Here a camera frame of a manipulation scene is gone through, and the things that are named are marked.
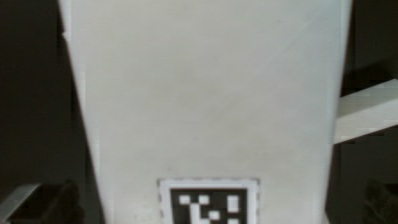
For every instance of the white cabinet top block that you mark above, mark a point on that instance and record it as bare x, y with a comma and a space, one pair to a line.
209, 81

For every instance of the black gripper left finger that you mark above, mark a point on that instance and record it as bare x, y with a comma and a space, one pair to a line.
44, 204

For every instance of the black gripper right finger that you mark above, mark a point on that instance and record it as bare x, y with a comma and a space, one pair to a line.
381, 203

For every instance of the white U-shaped fence frame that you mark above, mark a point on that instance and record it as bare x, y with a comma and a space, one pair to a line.
369, 111

